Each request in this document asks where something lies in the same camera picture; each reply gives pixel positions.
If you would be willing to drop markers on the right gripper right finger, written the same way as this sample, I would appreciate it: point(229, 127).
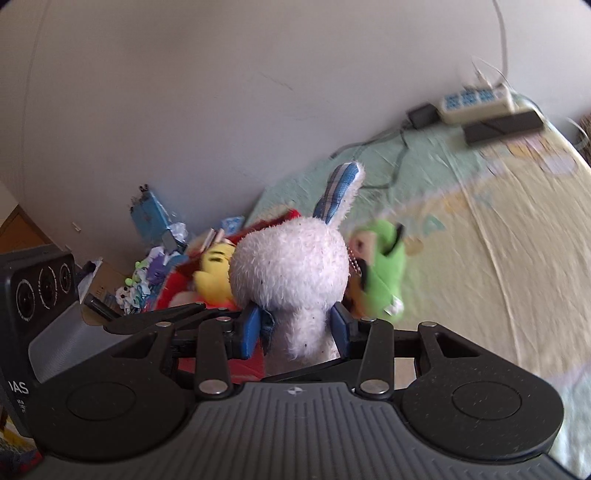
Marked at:
point(369, 343)

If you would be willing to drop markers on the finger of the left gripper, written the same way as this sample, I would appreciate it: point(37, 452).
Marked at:
point(181, 306)

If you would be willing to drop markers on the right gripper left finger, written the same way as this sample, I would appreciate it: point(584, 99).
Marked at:
point(211, 376)

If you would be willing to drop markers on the yellow tiger plush red shirt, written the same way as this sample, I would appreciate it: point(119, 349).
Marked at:
point(204, 279)

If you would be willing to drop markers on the green frog-hood plush toy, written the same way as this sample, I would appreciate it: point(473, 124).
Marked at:
point(377, 263)

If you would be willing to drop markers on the white bunny plush blue bow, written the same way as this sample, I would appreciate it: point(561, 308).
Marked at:
point(297, 271)

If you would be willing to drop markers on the red cardboard box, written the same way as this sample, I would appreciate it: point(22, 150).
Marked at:
point(227, 316)

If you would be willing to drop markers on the cluttered toys and books pile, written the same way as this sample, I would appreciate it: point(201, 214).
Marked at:
point(138, 292)

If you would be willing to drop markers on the blue packaged toy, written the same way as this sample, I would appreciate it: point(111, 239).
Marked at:
point(149, 216)

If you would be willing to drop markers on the pastel cartoon bed sheet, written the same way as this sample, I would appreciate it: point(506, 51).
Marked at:
point(497, 240)

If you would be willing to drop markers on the black power adapter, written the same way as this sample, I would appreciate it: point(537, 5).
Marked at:
point(423, 116)

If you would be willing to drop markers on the black smartphone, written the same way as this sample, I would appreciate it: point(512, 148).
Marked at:
point(503, 127)

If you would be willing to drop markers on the white blue power strip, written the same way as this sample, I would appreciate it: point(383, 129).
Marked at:
point(472, 105)

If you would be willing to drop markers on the white charger plug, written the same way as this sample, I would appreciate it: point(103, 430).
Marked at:
point(485, 81)

